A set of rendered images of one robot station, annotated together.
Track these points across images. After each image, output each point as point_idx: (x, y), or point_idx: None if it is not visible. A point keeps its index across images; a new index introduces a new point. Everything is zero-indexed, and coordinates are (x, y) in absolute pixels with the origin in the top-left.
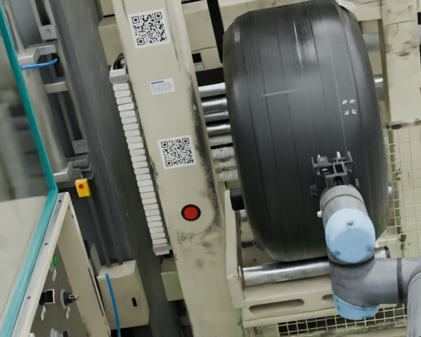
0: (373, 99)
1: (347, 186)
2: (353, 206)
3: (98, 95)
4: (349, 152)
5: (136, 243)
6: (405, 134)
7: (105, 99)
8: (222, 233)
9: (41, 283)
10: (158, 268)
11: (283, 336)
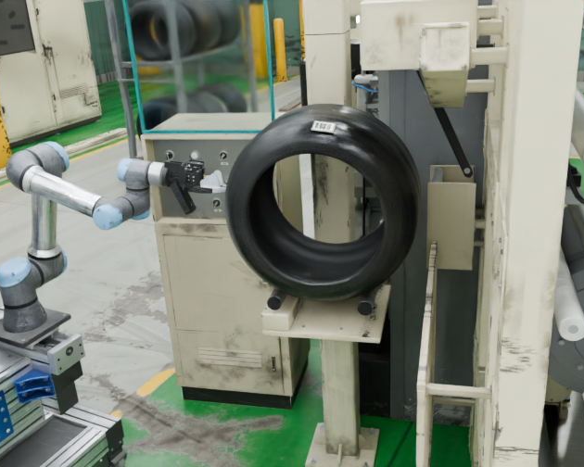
0: (240, 170)
1: (161, 166)
2: (134, 161)
3: (423, 140)
4: (195, 168)
5: (417, 255)
6: (487, 354)
7: (443, 152)
8: (314, 232)
9: (197, 136)
10: (473, 313)
11: (431, 414)
